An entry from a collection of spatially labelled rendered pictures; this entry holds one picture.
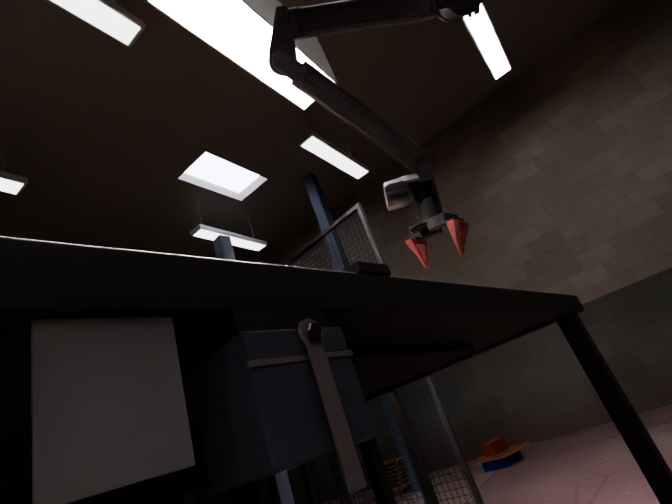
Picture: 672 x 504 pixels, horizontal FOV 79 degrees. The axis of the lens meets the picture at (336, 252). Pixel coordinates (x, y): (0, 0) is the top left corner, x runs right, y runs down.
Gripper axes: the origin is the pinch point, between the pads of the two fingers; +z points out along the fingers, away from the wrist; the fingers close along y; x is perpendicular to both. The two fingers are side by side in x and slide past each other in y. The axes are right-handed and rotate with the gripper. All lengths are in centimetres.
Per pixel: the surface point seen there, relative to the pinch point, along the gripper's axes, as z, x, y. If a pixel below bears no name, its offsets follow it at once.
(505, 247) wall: -95, 457, -171
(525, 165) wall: -195, 473, -119
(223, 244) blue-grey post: -87, 68, -220
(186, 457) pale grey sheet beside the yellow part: 24, -70, 16
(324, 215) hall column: -194, 303, -344
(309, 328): 16, -57, 17
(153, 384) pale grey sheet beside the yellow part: 19, -72, 15
